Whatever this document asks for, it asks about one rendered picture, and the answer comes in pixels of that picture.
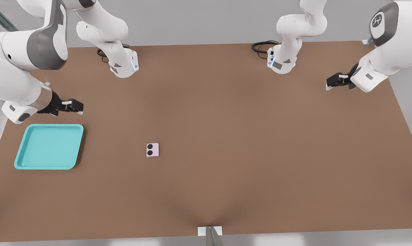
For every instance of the pale blue-green tray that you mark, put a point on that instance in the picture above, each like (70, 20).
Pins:
(48, 147)

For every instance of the small pale lilac phone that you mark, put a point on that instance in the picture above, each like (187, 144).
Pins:
(152, 150)

